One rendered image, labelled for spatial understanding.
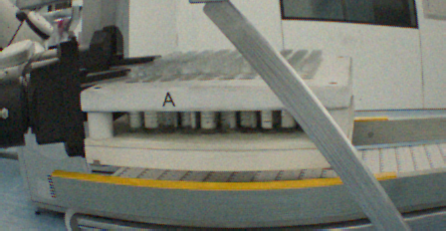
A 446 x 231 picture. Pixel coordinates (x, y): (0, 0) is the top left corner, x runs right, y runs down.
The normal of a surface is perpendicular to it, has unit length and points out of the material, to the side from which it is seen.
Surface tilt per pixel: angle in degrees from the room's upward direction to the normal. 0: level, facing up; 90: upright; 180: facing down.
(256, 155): 90
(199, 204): 90
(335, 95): 90
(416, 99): 90
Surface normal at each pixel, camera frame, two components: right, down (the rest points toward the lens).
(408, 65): -0.23, 0.17
